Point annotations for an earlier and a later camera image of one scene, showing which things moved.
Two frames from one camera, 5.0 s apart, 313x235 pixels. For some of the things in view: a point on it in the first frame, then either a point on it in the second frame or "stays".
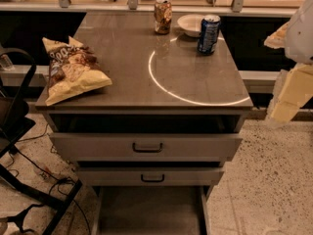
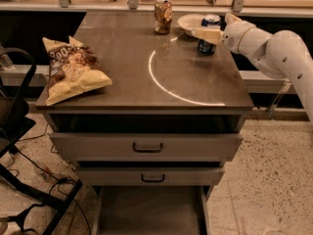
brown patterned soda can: [162, 11] stays
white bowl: [190, 23] stays
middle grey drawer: [153, 175] stays
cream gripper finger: [277, 39] → [236, 31]
